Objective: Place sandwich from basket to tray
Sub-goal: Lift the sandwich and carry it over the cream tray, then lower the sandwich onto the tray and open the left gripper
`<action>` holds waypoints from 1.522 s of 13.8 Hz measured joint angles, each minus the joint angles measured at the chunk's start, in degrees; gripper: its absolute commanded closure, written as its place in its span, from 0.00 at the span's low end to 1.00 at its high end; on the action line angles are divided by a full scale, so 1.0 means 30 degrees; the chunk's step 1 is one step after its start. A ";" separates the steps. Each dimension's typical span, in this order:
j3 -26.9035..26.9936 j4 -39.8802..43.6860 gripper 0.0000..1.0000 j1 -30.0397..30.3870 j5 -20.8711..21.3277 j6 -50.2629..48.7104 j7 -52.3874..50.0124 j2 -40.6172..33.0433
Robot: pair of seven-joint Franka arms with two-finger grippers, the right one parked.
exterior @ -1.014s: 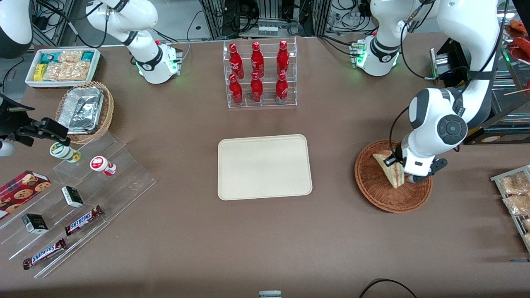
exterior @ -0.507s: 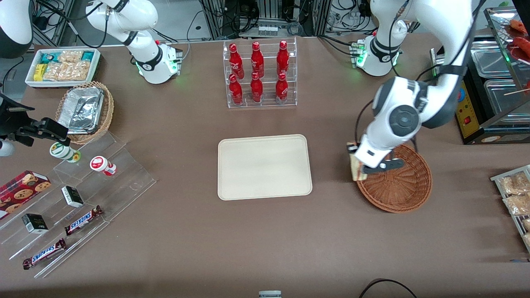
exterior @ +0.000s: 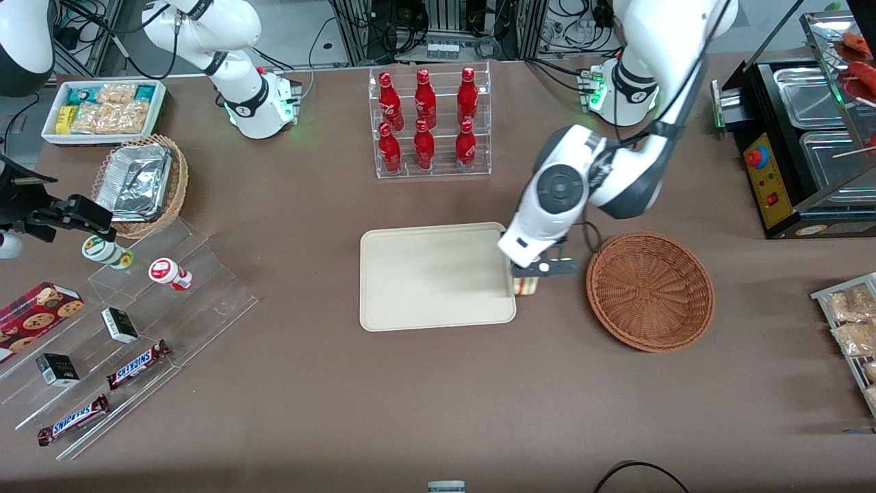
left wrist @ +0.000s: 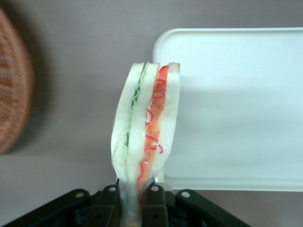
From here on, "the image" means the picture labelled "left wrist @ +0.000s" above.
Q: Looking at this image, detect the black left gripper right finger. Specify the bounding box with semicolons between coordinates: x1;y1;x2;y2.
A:
143;183;252;227

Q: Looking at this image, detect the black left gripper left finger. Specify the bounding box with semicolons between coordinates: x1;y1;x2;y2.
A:
0;183;122;227

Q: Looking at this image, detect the beige plastic tray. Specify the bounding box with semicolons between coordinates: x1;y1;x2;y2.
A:
152;27;303;192

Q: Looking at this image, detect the triangle sandwich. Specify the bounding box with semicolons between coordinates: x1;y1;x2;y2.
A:
110;61;182;227

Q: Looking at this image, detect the round brown wicker basket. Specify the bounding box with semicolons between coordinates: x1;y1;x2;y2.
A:
0;7;36;156

